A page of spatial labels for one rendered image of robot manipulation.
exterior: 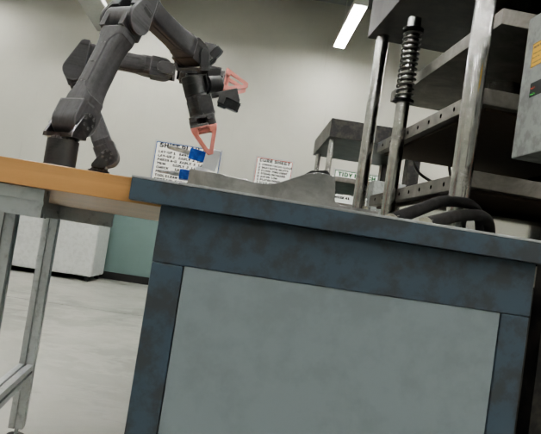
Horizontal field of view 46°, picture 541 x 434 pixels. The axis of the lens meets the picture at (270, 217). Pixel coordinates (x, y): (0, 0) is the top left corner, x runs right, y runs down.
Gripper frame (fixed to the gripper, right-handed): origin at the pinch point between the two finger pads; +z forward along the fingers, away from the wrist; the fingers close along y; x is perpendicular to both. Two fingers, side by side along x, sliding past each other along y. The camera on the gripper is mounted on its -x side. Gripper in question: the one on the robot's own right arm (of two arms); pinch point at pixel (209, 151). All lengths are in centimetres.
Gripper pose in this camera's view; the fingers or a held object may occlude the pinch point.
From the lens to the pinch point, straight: 166.5
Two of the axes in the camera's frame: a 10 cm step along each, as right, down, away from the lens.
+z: 2.3, 9.7, 0.9
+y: -1.1, -0.7, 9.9
